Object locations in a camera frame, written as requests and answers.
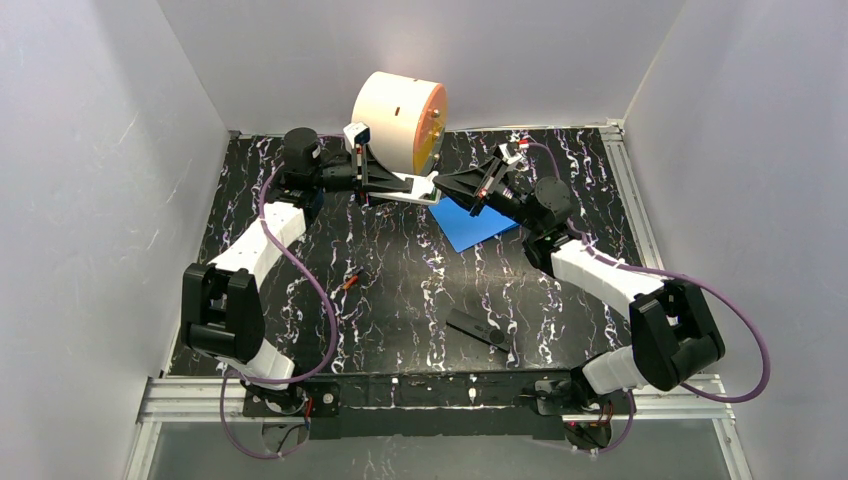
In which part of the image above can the white remote control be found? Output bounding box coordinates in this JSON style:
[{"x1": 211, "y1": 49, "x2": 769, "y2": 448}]
[{"x1": 394, "y1": 170, "x2": 442, "y2": 206}]

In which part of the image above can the black remote control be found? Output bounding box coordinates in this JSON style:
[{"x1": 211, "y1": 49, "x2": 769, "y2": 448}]
[{"x1": 445, "y1": 309, "x2": 512, "y2": 352}]

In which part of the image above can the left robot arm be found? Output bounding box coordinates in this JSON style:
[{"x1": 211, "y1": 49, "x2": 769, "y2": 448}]
[{"x1": 179, "y1": 122, "x2": 422, "y2": 392}]

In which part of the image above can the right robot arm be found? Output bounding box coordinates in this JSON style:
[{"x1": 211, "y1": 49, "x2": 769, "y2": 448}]
[{"x1": 433, "y1": 144, "x2": 725, "y2": 405}]

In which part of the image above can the blue foam pad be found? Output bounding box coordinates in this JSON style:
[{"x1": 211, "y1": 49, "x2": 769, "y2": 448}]
[{"x1": 428, "y1": 197, "x2": 518, "y2": 253}]

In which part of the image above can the white cylinder orange face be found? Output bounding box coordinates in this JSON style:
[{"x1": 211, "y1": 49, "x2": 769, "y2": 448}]
[{"x1": 351, "y1": 71, "x2": 449, "y2": 176}]

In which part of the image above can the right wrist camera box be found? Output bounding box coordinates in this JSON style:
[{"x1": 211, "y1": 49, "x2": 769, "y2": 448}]
[{"x1": 495, "y1": 142, "x2": 526, "y2": 170}]

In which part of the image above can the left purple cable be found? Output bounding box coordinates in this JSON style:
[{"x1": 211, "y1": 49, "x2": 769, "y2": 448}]
[{"x1": 219, "y1": 175, "x2": 339, "y2": 460}]

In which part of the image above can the purple cable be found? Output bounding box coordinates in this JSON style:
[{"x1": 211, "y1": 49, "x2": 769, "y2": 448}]
[
  {"x1": 219, "y1": 175, "x2": 339, "y2": 460},
  {"x1": 519, "y1": 140, "x2": 772, "y2": 455}
]

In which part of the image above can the aluminium frame rail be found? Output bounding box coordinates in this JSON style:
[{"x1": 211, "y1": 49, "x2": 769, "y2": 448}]
[{"x1": 599, "y1": 119, "x2": 751, "y2": 479}]

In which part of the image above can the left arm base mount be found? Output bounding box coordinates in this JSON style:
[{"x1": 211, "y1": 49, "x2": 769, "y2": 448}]
[{"x1": 240, "y1": 378, "x2": 341, "y2": 419}]

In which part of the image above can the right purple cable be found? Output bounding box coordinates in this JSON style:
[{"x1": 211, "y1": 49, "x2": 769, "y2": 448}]
[{"x1": 519, "y1": 140, "x2": 772, "y2": 455}]

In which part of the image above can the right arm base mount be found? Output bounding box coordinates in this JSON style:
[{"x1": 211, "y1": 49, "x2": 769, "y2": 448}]
[{"x1": 533, "y1": 379, "x2": 583, "y2": 416}]

